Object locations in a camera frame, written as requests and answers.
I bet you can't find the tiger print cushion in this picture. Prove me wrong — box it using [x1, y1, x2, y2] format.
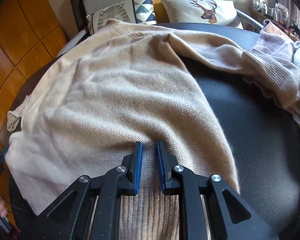
[87, 0, 157, 35]

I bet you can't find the wooden side desk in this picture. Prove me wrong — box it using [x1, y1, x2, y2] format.
[249, 0, 300, 41]

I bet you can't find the beige knit sweater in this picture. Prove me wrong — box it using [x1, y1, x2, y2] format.
[6, 20, 300, 214]

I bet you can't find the deer print cushion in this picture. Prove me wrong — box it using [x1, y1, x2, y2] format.
[161, 0, 243, 29]

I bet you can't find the black padded table mat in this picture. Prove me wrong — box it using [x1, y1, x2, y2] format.
[10, 23, 300, 239]

